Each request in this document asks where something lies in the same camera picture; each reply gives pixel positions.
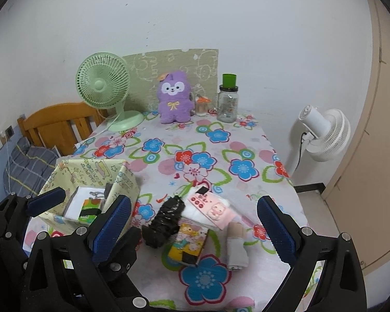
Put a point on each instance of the floral tablecloth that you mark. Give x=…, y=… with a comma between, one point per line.
x=169, y=143

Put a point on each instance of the green packet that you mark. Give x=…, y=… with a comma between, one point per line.
x=91, y=205

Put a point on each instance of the black plastic bundle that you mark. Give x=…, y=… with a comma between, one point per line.
x=164, y=221

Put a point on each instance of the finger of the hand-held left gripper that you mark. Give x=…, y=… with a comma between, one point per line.
x=47, y=201
x=126, y=250

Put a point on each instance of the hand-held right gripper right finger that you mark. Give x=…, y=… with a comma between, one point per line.
x=276, y=230

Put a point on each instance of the yellow cartoon packet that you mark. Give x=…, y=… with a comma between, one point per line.
x=188, y=243

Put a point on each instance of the purple plush toy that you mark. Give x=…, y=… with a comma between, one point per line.
x=174, y=107

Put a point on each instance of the pink card packet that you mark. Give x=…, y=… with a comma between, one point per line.
x=208, y=208

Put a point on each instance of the beige door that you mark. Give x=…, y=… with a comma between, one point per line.
x=377, y=136

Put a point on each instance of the grey plaid pillow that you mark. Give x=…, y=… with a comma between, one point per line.
x=29, y=162

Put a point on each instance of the green desk fan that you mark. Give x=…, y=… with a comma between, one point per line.
x=99, y=84

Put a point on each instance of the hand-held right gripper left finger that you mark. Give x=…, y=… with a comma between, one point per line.
x=112, y=230

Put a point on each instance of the white beige sock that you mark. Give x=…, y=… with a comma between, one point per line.
x=237, y=253

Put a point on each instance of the white standing fan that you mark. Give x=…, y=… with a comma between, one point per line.
x=328, y=133

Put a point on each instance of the green cartoon printed board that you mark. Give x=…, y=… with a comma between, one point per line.
x=201, y=71

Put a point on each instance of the glass jar with green lid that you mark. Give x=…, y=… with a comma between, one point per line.
x=227, y=107

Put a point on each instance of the yellow birthday cushion cover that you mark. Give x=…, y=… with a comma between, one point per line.
x=94, y=169

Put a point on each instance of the cotton swab container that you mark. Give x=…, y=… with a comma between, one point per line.
x=202, y=107

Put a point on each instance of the white box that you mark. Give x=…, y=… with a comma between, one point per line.
x=79, y=201

